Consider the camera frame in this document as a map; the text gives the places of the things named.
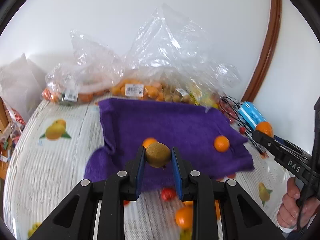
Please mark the small red apple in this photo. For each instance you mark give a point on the small red apple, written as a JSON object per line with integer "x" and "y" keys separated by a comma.
{"x": 168, "y": 194}

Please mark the small red fruit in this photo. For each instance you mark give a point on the small red fruit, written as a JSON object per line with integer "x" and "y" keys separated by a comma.
{"x": 242, "y": 130}

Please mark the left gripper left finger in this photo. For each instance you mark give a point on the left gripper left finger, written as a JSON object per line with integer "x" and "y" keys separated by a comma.
{"x": 95, "y": 210}

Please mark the bag of red fruits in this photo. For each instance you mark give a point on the bag of red fruits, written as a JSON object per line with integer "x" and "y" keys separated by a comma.
{"x": 226, "y": 108}

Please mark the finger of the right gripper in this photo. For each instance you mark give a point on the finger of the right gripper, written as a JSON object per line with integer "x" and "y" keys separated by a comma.
{"x": 271, "y": 144}

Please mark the right human hand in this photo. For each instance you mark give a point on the right human hand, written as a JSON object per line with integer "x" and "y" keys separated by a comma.
{"x": 287, "y": 215}

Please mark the small brown kiwi fruit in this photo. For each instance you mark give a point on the small brown kiwi fruit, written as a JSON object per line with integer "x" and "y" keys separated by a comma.
{"x": 157, "y": 155}

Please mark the large orange tangerine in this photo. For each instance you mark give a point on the large orange tangerine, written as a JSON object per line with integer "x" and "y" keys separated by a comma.
{"x": 184, "y": 216}

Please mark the clear bag of kumquats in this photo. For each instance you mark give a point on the clear bag of kumquats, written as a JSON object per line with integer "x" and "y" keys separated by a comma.
{"x": 172, "y": 59}

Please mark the clear bag of tangerines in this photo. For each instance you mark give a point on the clear bag of tangerines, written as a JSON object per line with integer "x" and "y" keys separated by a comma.
{"x": 94, "y": 69}

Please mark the white plastic bag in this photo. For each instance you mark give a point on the white plastic bag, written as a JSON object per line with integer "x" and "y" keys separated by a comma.
{"x": 22, "y": 83}

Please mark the wooden chair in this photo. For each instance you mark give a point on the wooden chair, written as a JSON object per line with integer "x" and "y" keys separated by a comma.
{"x": 4, "y": 124}

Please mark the blue tissue pack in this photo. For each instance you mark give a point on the blue tissue pack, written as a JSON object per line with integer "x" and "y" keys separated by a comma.
{"x": 250, "y": 114}

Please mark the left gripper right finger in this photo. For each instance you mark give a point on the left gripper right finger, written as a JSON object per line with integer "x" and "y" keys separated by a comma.
{"x": 241, "y": 217}

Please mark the purple towel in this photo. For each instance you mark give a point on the purple towel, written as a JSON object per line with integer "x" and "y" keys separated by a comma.
{"x": 192, "y": 129}

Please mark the fruit print tablecloth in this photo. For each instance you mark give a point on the fruit print tablecloth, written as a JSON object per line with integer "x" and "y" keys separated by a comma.
{"x": 50, "y": 159}

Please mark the oval orange kumquat fruit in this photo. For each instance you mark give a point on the oval orange kumquat fruit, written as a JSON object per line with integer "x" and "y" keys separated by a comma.
{"x": 148, "y": 141}

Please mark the brown wooden door frame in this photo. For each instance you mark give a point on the brown wooden door frame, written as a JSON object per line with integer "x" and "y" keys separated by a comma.
{"x": 267, "y": 51}

